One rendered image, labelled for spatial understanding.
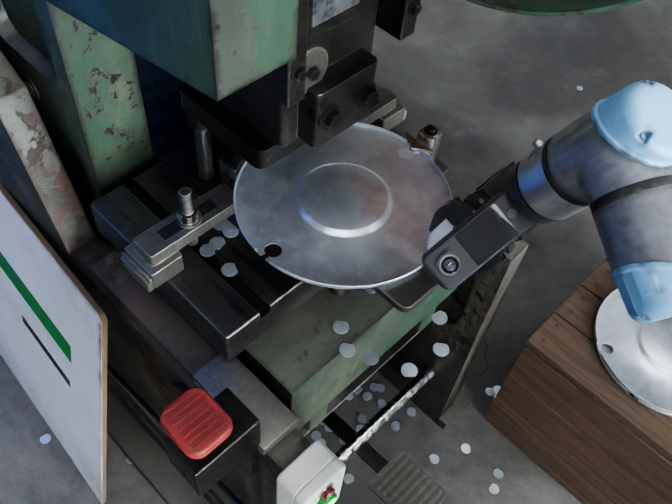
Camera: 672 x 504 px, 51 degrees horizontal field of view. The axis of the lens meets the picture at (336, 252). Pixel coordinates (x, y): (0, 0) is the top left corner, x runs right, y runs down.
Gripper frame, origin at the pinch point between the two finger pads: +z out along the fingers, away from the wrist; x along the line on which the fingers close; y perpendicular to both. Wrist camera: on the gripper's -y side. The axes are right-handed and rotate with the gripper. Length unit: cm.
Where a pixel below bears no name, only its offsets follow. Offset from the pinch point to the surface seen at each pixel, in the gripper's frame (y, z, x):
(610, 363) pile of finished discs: 36, 29, -40
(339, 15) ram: 0.9, -13.9, 27.4
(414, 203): 6.3, 4.3, 6.4
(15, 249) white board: -28, 54, 43
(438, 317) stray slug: 3.0, 12.3, -8.2
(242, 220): -12.0, 10.1, 18.7
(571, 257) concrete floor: 85, 72, -34
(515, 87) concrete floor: 133, 93, 12
